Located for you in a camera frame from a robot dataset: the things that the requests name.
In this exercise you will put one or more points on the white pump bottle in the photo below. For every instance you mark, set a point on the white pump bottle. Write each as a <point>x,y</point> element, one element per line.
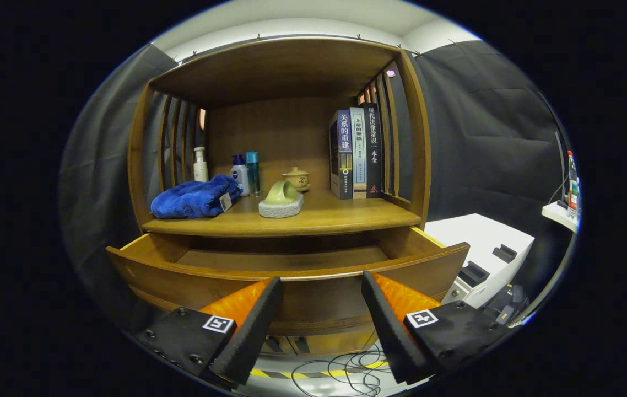
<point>200,165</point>

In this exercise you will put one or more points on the teal bottle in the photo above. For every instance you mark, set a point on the teal bottle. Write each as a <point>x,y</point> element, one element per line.
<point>253,171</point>

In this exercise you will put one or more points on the white spine book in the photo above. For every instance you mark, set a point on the white spine book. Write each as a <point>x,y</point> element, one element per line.
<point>358,149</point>

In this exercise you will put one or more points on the clear water bottle red label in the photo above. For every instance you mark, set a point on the clear water bottle red label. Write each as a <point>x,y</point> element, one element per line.
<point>571,182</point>

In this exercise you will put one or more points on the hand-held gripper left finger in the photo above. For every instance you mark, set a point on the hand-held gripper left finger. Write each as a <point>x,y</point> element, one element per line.
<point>253,333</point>

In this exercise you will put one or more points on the black book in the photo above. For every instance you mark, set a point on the black book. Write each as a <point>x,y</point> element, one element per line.
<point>373,143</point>

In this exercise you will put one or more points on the white bottle with blue cap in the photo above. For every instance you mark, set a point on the white bottle with blue cap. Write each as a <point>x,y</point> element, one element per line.
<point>241,175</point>

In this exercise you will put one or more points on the white desk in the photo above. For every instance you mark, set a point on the white desk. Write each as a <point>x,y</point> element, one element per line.
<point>558,212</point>

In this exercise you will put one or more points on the wooden countertop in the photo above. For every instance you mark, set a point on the wooden countertop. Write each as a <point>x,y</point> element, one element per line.
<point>335,215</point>

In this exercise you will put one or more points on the wooden drawer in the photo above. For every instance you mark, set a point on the wooden drawer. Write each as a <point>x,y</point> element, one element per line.
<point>319,303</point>

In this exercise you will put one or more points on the wooden cabinet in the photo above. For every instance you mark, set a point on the wooden cabinet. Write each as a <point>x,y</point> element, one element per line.
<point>280,132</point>

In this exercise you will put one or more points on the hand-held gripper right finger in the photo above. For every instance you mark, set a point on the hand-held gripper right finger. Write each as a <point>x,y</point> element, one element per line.
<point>390,331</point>

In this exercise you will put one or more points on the beige lidded teacup with saucer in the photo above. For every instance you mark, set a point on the beige lidded teacup with saucer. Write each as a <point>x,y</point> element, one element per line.
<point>298,179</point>

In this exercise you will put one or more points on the dark blue book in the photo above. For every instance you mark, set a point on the dark blue book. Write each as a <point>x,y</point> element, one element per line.
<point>344,154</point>

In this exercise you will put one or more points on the blue towel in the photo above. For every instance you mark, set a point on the blue towel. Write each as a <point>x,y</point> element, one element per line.
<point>192,198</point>

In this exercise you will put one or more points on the black equipment case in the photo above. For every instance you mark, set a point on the black equipment case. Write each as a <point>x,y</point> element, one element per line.
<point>509,303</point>

